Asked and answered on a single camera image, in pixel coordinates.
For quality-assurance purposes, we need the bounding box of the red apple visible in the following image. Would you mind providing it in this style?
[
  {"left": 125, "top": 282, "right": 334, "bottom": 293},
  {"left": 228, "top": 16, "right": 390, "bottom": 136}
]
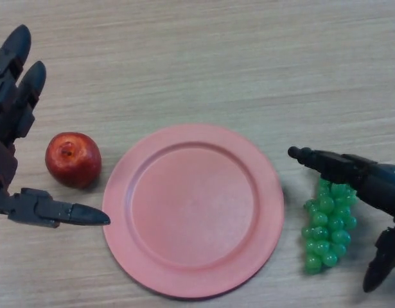
[{"left": 44, "top": 131, "right": 102, "bottom": 189}]

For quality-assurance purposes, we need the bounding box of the pink round plate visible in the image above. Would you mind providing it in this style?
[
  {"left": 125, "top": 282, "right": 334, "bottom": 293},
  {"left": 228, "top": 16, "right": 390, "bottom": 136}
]
[{"left": 102, "top": 124, "right": 285, "bottom": 298}]

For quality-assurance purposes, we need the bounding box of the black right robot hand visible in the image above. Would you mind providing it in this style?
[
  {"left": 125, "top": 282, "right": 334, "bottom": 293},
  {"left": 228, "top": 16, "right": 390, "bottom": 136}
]
[{"left": 287, "top": 146, "right": 395, "bottom": 293}]

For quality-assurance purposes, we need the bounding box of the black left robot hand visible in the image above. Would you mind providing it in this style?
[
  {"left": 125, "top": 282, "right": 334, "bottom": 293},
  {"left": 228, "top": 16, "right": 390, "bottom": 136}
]
[{"left": 0, "top": 24, "right": 111, "bottom": 228}]

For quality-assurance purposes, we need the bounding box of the green grape bunch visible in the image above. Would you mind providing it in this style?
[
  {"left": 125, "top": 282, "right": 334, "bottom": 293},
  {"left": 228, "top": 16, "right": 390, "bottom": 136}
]
[{"left": 301, "top": 178, "right": 358, "bottom": 275}]

